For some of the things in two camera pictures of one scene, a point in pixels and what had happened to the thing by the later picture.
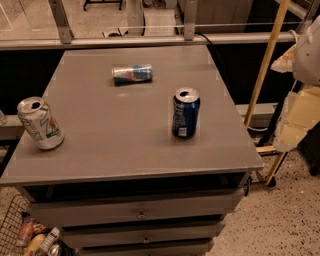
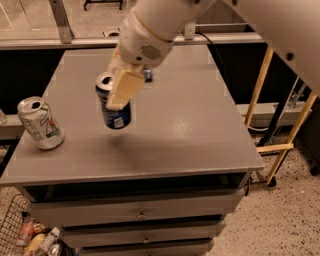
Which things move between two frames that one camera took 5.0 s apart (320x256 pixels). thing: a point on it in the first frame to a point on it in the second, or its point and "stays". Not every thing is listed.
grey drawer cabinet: [120, 183] stays
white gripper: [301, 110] to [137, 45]
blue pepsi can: [186, 105] to [114, 118]
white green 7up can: [40, 122] stays
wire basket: [11, 225] stays
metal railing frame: [67, 40] stays
